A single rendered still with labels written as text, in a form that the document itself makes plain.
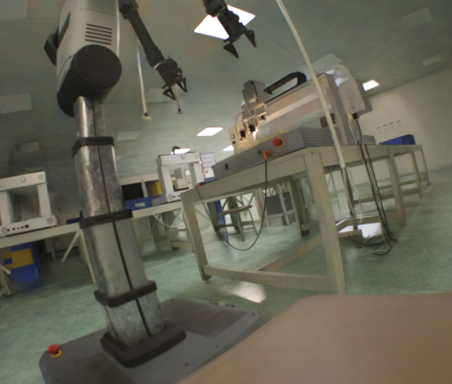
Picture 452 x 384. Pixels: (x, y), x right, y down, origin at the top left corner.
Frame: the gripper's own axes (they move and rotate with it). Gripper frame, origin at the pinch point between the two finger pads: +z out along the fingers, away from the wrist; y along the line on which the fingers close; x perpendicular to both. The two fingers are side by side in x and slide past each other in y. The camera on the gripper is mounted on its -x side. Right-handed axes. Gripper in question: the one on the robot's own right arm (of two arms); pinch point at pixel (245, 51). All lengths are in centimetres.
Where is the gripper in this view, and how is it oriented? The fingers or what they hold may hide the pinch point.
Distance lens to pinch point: 113.4
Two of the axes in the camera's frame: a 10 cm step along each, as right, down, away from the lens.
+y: -7.3, 2.0, 6.5
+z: 5.2, 7.8, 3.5
